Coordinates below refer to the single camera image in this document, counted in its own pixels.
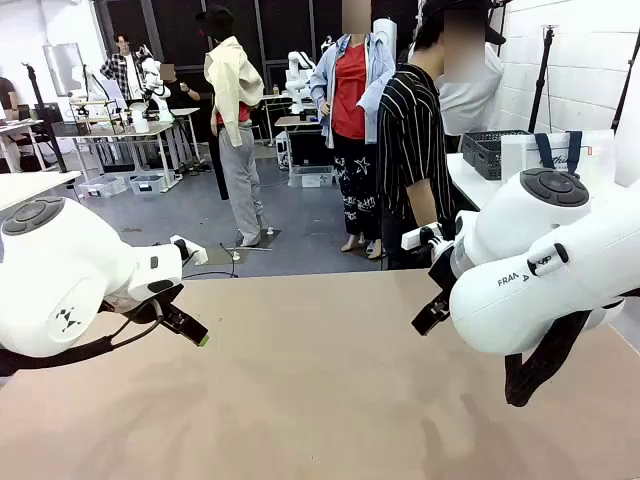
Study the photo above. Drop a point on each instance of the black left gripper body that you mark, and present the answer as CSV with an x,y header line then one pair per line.
x,y
160,307

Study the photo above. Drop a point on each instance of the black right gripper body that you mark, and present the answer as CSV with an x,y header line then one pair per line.
x,y
441,272

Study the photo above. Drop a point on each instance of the translucent white shopping bag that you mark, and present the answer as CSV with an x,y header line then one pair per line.
x,y
600,160

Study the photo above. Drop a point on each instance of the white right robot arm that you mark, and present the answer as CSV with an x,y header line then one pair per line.
x,y
525,300

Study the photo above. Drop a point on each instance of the person's right forearm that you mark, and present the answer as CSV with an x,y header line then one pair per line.
x,y
421,205

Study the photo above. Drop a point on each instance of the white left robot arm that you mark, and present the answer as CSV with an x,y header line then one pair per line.
x,y
60,260

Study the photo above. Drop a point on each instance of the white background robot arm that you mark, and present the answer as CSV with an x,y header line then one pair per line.
x,y
297,85
82,80
157,95

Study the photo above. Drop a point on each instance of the white side table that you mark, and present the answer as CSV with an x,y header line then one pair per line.
x,y
465,175

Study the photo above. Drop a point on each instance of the clear plastic storage bin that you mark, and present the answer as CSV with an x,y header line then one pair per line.
x,y
147,184
102,186
311,177

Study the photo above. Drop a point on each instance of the person in striped black shirt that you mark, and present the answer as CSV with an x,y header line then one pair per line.
x,y
410,125

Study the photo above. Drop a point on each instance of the white table with legs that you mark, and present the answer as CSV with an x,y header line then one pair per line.
x,y
30,185

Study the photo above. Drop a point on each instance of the background work desk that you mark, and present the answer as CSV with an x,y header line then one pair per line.
x,y
110,131

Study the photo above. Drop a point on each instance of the seated person in black shirt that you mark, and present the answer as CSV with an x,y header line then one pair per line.
x,y
175,92

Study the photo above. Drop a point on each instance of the mannequin in beige jacket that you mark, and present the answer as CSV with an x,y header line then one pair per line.
x,y
232,100

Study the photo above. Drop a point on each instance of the person in plaid shirt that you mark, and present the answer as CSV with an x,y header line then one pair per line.
x,y
122,70

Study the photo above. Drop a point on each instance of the black light stand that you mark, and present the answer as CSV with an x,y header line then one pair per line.
x,y
625,95

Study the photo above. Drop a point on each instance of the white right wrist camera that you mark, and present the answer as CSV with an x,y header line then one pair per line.
x,y
415,239

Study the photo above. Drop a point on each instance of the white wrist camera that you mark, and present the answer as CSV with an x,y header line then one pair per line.
x,y
415,239
196,254

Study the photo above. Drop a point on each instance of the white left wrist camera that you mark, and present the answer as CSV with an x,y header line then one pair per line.
x,y
196,254

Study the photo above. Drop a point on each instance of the grey mannequin base plate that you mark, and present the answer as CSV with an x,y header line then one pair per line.
x,y
250,250

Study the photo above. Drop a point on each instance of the black camera tripod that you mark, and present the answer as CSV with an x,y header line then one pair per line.
x,y
545,75

